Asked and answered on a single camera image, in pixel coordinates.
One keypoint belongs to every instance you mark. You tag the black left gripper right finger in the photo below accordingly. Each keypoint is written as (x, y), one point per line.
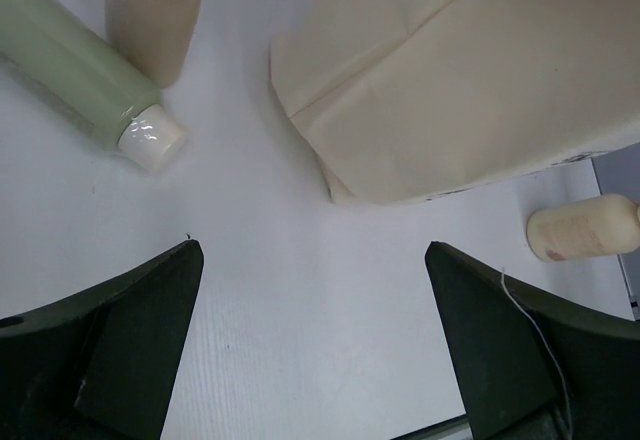
(530, 364)

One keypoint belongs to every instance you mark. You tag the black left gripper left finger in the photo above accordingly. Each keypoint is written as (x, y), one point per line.
(102, 363)

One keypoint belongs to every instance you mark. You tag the pale green lotion tube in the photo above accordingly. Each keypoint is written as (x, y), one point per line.
(77, 73)

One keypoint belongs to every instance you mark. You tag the cream canvas tote bag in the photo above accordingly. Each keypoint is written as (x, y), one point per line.
(408, 100)

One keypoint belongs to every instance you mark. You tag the cream pump lotion bottle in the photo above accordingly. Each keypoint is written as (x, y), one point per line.
(599, 226)

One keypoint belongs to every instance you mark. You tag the beige pump bottle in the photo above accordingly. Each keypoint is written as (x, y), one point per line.
(153, 35)

